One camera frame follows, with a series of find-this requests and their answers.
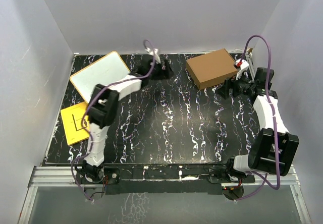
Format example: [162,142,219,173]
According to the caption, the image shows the aluminium rail frame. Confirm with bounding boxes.
[19,166,311,223]

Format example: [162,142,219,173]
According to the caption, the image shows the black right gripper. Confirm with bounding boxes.
[216,69,256,99]

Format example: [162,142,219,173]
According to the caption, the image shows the yellow notebook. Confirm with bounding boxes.
[60,102,89,146]

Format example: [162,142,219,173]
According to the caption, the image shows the brown cardboard box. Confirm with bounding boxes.
[186,48,238,90]

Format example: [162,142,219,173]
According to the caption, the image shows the whiteboard with orange frame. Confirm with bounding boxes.
[70,51,130,103]

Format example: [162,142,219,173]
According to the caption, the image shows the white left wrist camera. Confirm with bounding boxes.
[145,47,161,64]

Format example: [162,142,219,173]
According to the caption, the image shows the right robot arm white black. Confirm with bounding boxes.
[219,67,299,182]

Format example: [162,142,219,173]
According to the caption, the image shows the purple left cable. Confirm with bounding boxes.
[71,39,156,204]

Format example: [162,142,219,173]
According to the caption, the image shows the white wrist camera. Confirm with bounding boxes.
[235,59,249,80]
[145,47,161,64]

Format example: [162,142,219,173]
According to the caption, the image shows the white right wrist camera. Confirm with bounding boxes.
[235,59,249,80]

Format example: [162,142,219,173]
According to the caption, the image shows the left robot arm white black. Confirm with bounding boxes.
[79,55,174,183]

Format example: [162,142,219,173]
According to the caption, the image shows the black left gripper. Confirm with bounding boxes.
[148,60,175,81]

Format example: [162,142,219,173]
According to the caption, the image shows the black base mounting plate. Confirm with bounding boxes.
[73,162,255,200]

